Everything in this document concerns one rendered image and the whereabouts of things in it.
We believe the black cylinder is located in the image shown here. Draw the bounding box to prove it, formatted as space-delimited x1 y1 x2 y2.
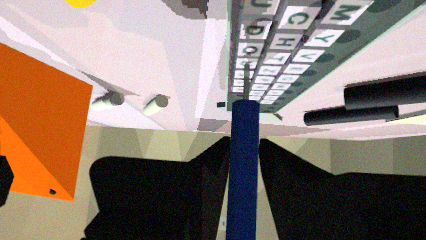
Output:
303 105 399 126
344 75 426 110

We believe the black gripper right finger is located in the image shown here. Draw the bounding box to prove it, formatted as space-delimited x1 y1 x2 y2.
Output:
259 138 426 240

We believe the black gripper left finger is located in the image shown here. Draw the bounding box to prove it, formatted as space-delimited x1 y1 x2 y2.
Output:
89 136 231 240

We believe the blue stylus with grey tip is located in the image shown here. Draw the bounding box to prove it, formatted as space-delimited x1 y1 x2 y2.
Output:
226 77 260 240

